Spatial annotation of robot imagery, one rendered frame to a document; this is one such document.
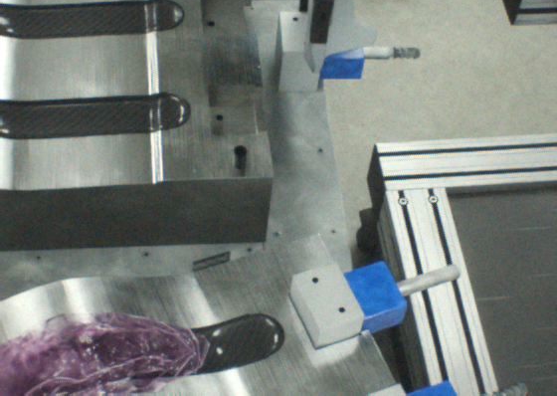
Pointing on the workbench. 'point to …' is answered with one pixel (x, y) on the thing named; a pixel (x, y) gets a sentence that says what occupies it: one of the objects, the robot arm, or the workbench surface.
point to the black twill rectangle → (211, 261)
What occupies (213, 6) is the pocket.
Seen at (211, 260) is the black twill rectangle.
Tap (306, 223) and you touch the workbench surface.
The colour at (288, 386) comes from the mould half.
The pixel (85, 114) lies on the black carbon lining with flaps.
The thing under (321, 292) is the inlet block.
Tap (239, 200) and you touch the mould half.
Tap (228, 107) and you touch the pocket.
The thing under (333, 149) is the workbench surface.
